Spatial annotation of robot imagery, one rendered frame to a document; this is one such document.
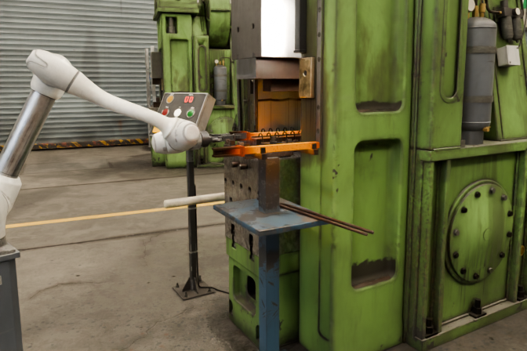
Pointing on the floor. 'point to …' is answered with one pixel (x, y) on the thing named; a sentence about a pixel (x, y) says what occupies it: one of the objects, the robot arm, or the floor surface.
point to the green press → (194, 56)
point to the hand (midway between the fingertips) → (238, 135)
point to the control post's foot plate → (193, 289)
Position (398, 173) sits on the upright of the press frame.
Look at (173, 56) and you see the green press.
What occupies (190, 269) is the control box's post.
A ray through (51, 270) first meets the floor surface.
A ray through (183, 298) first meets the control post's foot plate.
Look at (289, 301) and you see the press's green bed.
